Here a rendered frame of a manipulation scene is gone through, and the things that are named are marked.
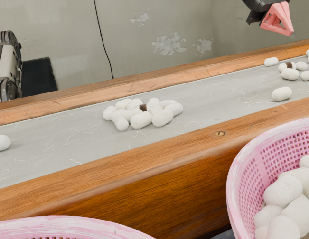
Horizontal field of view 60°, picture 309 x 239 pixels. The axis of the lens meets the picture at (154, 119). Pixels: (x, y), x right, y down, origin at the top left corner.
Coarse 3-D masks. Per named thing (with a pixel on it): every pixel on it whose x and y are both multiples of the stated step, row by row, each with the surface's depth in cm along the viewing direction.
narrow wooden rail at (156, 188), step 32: (224, 128) 28; (256, 128) 26; (96, 160) 25; (128, 160) 24; (160, 160) 23; (192, 160) 23; (224, 160) 24; (0, 192) 22; (32, 192) 21; (64, 192) 20; (96, 192) 20; (128, 192) 21; (160, 192) 22; (192, 192) 24; (224, 192) 25; (128, 224) 22; (160, 224) 23; (192, 224) 25; (224, 224) 26
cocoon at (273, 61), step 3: (273, 57) 65; (267, 60) 65; (270, 60) 65; (273, 60) 65; (276, 60) 65; (264, 63) 65; (267, 63) 65; (270, 63) 65; (273, 63) 65; (276, 63) 65
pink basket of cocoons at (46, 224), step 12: (36, 216) 17; (48, 216) 17; (60, 216) 17; (72, 216) 17; (0, 228) 17; (12, 228) 17; (24, 228) 17; (36, 228) 17; (48, 228) 17; (60, 228) 17; (72, 228) 16; (84, 228) 16; (96, 228) 16; (108, 228) 15; (120, 228) 15
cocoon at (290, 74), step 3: (285, 69) 51; (288, 69) 51; (291, 69) 50; (294, 69) 50; (282, 72) 52; (285, 72) 51; (288, 72) 50; (291, 72) 50; (294, 72) 50; (297, 72) 50; (282, 75) 52; (285, 75) 51; (288, 75) 50; (291, 75) 50; (294, 75) 50; (297, 75) 50; (285, 78) 52; (288, 78) 51; (291, 78) 50; (294, 78) 50
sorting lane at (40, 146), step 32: (128, 96) 56; (160, 96) 53; (192, 96) 50; (224, 96) 47; (256, 96) 44; (0, 128) 48; (32, 128) 45; (64, 128) 43; (96, 128) 41; (128, 128) 39; (160, 128) 37; (192, 128) 35; (0, 160) 34; (32, 160) 33; (64, 160) 32
